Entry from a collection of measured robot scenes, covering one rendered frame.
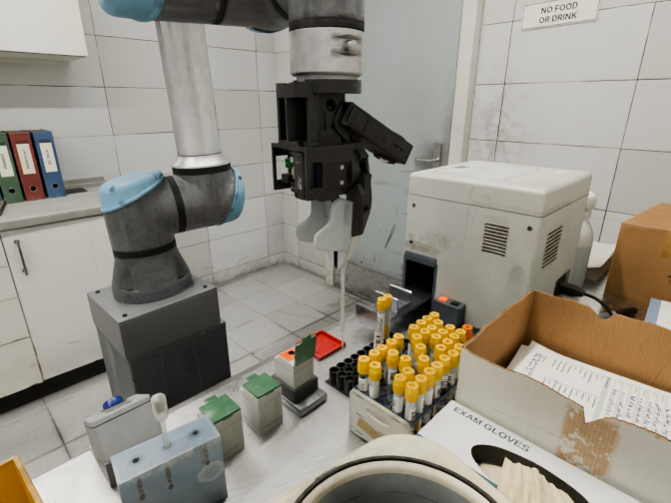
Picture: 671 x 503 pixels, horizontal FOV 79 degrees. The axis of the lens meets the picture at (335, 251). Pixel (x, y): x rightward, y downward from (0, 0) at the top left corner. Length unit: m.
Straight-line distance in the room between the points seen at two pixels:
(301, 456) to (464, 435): 0.21
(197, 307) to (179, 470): 0.42
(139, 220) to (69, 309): 1.46
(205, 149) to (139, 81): 2.01
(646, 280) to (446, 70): 1.49
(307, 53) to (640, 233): 0.88
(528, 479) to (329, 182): 0.35
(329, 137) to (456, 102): 1.83
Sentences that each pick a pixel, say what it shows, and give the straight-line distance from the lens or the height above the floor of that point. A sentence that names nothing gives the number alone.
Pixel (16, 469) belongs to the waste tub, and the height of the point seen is 0.96.
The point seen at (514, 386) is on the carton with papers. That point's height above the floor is 1.00.
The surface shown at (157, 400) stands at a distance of 0.45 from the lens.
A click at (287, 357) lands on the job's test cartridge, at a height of 0.95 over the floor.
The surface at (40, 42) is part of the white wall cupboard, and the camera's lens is 2.38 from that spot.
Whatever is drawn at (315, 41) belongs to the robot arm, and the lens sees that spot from 0.42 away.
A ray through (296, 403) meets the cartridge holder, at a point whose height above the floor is 0.89.
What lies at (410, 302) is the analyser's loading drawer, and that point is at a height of 0.92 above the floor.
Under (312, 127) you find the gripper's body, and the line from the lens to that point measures 0.42.
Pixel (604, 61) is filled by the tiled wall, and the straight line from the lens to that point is 2.09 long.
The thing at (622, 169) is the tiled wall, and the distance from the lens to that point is 2.07.
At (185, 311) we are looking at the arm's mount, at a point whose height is 0.93.
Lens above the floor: 1.31
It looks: 20 degrees down
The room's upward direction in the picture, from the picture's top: straight up
